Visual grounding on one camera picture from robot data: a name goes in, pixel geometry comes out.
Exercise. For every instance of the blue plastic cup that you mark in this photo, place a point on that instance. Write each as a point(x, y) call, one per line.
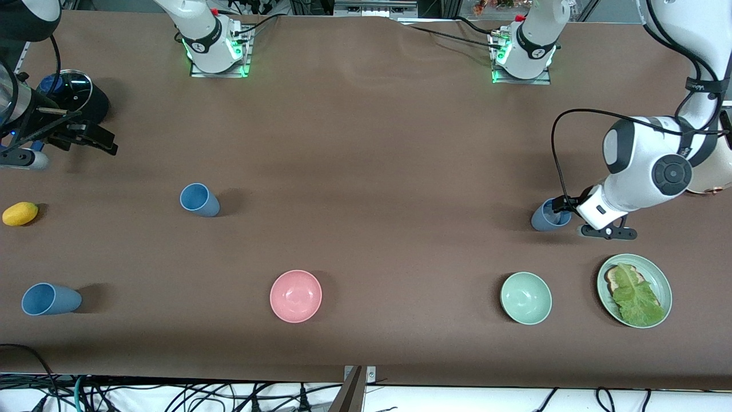
point(540, 222)
point(200, 201)
point(51, 300)

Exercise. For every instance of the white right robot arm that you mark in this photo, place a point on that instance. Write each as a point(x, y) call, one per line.
point(203, 28)

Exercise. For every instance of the glass pot lid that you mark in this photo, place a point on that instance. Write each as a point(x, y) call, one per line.
point(74, 91)

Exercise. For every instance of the toast bread slice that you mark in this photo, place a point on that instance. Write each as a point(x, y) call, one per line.
point(612, 280)

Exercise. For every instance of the mint green plate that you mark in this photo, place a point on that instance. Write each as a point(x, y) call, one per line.
point(660, 280)

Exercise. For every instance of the yellow toy lemon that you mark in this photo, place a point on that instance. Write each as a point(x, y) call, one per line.
point(20, 214)

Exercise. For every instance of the green lettuce leaf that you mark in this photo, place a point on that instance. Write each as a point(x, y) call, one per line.
point(637, 300)

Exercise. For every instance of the mint green bowl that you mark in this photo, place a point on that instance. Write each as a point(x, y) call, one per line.
point(526, 298)

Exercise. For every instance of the cream white appliance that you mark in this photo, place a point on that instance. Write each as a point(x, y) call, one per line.
point(717, 177)

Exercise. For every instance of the brown table cover sheet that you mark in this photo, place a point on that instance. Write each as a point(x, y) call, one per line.
point(366, 171)

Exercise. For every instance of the power strip with plugs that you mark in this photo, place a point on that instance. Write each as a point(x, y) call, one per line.
point(257, 6)

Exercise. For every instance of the orange toy food item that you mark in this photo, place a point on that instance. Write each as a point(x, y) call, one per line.
point(482, 6)

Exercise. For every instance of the pink bowl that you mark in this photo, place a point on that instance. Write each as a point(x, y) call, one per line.
point(295, 296)

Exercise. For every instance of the dark slanted pole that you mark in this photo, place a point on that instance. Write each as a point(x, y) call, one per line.
point(349, 397)

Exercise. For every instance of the aluminium frame rail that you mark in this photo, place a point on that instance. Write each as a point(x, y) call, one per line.
point(22, 57)

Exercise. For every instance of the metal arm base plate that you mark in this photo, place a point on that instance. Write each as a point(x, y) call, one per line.
point(197, 73)
point(543, 81)

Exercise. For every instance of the silver metal table bracket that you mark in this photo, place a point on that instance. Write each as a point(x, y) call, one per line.
point(370, 375)

